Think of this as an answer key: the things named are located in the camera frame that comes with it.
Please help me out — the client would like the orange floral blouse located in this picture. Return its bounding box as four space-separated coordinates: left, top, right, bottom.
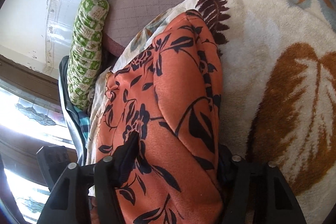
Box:
96 10 223 223

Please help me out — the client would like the left hand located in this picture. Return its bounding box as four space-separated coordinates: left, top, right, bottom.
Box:
89 196 100 224

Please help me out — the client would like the blue denim cloth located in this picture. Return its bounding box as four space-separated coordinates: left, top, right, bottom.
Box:
58 56 87 166

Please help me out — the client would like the wooden glass door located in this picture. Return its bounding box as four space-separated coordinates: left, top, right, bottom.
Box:
1 56 77 223

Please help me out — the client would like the teal striped cloth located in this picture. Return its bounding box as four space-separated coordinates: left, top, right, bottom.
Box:
74 106 90 142

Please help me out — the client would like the green checkered pillow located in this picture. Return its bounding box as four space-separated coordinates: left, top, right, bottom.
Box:
67 0 110 110

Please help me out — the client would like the leaf print blanket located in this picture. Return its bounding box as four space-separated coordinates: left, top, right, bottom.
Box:
88 0 335 223

